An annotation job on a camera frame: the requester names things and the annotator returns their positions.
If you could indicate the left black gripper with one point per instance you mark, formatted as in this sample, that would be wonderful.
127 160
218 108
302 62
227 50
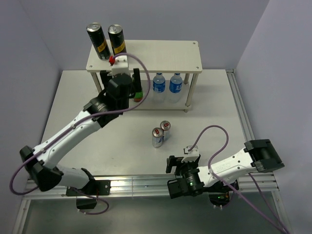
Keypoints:
136 81

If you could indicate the black yellow-label can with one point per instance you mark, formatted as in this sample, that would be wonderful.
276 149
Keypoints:
98 40
117 40

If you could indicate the green glass bottle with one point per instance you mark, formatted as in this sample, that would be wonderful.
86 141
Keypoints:
138 96

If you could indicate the left clear water bottle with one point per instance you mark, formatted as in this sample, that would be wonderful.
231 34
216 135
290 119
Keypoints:
159 85

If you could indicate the right clear water bottle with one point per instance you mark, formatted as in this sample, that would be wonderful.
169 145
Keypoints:
175 87

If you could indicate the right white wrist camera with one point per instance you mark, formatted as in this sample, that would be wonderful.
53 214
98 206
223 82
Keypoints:
190 155

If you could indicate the white two-tier shelf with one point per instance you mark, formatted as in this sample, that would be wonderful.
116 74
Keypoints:
165 56

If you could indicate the aluminium frame rail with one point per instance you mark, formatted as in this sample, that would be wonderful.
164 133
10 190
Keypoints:
123 152

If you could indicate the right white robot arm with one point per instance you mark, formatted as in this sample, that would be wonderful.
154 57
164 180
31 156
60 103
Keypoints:
192 180

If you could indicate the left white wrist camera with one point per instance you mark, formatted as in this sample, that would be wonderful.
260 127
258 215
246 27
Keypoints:
119 65

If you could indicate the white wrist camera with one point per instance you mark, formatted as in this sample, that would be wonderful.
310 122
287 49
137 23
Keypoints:
190 155
119 65

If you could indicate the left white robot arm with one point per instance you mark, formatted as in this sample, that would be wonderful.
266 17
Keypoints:
42 161

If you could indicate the clear water bottle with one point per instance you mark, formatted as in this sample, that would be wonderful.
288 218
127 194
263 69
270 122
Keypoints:
159 85
175 87

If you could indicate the silver blue energy can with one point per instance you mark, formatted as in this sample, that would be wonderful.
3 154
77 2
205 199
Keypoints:
165 126
157 137

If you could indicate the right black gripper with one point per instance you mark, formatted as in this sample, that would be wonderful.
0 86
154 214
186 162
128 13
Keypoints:
173 161

